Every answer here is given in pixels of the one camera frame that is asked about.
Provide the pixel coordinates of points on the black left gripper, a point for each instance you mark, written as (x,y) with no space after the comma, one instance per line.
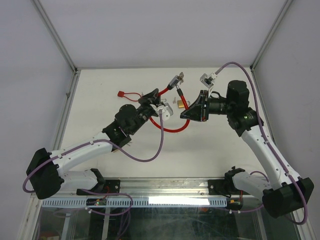
(146,101)

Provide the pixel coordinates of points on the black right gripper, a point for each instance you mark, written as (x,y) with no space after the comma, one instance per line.
(197,110)

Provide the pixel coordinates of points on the medium brass padlock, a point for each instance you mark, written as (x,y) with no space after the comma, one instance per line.
(181,104)

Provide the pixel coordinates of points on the red thin-cable padlock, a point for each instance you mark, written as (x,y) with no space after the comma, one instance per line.
(122,94)

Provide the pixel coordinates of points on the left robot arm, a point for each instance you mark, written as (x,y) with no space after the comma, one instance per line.
(51,171)

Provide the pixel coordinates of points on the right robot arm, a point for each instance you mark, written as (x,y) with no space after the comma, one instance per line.
(285,191)

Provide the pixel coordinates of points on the large brass padlock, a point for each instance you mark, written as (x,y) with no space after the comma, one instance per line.
(114,149)

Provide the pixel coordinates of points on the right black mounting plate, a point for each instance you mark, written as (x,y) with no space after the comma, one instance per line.
(218,187)

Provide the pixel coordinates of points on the black mounting plate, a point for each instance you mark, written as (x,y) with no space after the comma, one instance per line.
(218,187)
(107,186)

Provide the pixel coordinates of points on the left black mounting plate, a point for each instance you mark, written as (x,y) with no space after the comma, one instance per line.
(107,186)

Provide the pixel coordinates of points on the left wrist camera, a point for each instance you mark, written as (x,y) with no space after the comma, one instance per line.
(164,109)

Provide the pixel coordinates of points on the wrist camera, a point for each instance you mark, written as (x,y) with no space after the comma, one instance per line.
(164,109)
(208,80)

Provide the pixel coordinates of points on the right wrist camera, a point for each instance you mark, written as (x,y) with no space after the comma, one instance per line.
(208,80)

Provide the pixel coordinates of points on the left aluminium frame post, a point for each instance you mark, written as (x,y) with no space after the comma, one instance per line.
(54,34)

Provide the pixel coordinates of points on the aluminium frame post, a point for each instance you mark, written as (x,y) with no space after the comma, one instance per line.
(271,33)
(54,34)

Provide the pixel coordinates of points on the right aluminium frame post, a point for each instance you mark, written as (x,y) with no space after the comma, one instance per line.
(271,33)

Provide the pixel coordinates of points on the white slotted cable duct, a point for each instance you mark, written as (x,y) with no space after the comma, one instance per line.
(137,202)

